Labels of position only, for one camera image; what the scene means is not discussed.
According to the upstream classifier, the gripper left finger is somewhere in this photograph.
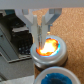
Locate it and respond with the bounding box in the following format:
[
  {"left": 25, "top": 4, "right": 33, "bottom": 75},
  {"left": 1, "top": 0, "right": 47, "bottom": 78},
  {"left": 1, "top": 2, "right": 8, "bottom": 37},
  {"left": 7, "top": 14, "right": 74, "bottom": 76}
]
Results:
[{"left": 15, "top": 8, "right": 41, "bottom": 45}]

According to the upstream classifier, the red button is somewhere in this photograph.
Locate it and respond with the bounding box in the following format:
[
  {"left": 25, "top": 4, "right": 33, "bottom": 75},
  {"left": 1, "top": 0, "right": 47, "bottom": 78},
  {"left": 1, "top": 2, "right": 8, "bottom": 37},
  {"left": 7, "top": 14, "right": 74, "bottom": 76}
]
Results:
[{"left": 29, "top": 34, "right": 70, "bottom": 70}]

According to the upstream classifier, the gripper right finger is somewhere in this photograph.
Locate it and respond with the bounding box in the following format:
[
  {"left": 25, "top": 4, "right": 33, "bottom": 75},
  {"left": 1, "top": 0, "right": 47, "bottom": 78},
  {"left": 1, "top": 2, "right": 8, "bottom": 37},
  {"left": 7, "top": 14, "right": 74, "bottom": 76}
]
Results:
[{"left": 39, "top": 8, "right": 63, "bottom": 45}]

